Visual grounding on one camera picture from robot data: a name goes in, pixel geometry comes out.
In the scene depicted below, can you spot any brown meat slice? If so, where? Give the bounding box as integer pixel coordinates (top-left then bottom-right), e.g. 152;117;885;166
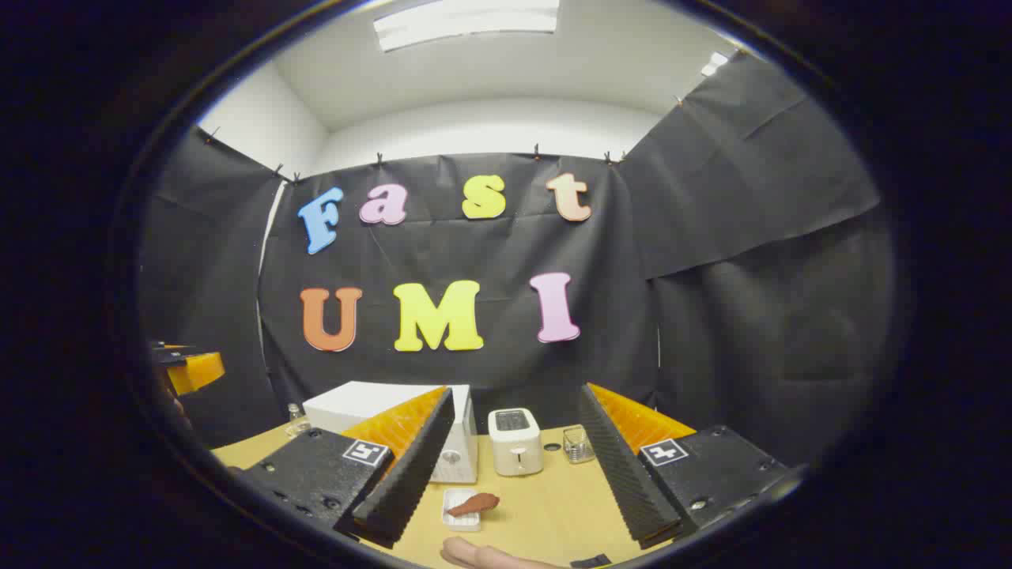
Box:
447;492;501;519

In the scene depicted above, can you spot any cream toaster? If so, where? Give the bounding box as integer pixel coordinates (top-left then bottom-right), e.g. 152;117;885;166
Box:
488;408;545;477

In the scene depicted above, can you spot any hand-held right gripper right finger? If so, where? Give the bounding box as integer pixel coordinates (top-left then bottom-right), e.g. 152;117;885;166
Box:
577;382;803;551

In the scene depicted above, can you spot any small white plate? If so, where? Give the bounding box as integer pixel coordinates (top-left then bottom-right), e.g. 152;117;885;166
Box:
441;488;484;533

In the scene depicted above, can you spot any black backdrop cloth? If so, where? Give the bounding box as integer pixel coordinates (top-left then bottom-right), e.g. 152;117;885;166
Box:
138;51;898;467

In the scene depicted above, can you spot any white microwave oven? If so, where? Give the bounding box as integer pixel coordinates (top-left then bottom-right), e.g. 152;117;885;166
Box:
303;381;480;484

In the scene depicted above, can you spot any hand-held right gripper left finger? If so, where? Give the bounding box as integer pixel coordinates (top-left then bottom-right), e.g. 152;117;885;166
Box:
229;386;456;550

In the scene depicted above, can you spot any wire mesh utensil basket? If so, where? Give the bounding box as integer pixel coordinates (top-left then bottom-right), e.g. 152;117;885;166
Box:
562;425;596;465

